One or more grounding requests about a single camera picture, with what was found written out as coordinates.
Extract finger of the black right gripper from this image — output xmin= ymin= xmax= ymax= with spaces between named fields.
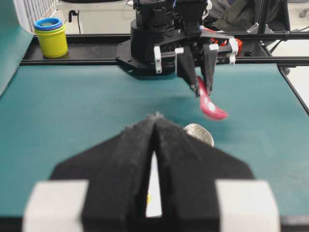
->
xmin=174 ymin=47 xmax=199 ymax=97
xmin=202 ymin=43 xmax=219 ymax=95

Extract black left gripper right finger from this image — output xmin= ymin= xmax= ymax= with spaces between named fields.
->
xmin=154 ymin=118 xmax=281 ymax=232

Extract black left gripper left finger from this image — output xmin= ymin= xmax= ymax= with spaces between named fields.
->
xmin=23 ymin=113 xmax=157 ymax=232

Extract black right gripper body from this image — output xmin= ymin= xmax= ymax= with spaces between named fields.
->
xmin=154 ymin=29 xmax=239 ymax=73

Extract red plastic spoon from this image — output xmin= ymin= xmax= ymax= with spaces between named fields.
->
xmin=197 ymin=76 xmax=228 ymax=120

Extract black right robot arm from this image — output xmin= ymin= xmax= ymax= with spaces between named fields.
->
xmin=116 ymin=0 xmax=239 ymax=95

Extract yellow hexagonal prism block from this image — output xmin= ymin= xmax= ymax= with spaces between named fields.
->
xmin=146 ymin=193 xmax=151 ymax=204

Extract white ceramic bowl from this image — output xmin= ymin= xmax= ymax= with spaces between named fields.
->
xmin=145 ymin=152 xmax=162 ymax=218

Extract red cup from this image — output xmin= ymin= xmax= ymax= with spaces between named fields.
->
xmin=236 ymin=39 xmax=243 ymax=51

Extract black office chair with clothes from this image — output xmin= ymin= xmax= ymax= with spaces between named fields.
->
xmin=203 ymin=0 xmax=291 ymax=32

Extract speckled egg-shaped dish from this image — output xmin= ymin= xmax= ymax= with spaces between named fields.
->
xmin=184 ymin=123 xmax=214 ymax=147

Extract stacked yellow blue cups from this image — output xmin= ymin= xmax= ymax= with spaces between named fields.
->
xmin=34 ymin=17 xmax=68 ymax=58

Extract black aluminium frame rail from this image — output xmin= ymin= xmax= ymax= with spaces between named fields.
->
xmin=20 ymin=34 xmax=309 ymax=72

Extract white wire rack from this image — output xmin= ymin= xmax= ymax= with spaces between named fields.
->
xmin=13 ymin=0 xmax=59 ymax=33

